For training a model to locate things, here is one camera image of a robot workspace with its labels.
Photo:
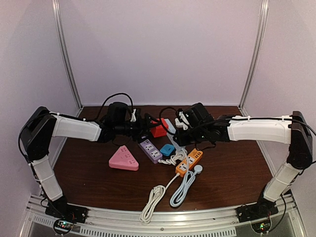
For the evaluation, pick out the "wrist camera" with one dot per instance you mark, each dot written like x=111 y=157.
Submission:
x=195 y=115
x=120 y=114

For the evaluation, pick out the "orange power strip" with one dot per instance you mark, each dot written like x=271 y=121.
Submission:
x=189 y=162

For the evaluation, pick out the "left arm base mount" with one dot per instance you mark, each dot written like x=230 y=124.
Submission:
x=61 y=209

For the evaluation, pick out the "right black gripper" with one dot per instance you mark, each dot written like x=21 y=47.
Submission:
x=181 y=141

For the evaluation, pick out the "right aluminium post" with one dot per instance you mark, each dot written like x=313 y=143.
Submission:
x=261 y=29

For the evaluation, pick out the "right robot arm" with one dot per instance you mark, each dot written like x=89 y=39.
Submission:
x=292 y=130

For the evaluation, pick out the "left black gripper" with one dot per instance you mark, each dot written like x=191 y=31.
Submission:
x=142 y=129

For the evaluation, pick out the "aluminium post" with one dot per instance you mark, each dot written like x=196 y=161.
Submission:
x=261 y=29
x=64 y=52

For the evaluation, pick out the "purple power strip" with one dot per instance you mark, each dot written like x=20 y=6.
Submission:
x=151 y=151

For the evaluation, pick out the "blue square plug adapter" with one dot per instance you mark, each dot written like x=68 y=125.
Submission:
x=167 y=150

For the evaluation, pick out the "light blue power strip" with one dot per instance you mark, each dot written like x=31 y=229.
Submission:
x=172 y=129

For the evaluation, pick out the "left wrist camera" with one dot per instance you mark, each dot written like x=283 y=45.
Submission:
x=120 y=114

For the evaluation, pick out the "left aluminium post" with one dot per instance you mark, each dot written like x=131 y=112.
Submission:
x=64 y=52

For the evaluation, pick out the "pink triangular socket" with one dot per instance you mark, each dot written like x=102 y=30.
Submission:
x=123 y=159

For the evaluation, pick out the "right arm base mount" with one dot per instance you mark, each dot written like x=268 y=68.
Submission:
x=263 y=208

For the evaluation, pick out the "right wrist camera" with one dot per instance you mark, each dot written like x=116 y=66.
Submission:
x=195 y=115

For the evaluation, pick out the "red cube socket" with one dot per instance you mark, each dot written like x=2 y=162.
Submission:
x=159 y=131

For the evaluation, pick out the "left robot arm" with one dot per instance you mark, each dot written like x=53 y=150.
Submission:
x=43 y=126

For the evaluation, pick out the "aluminium front rail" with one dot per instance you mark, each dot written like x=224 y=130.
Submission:
x=218 y=222

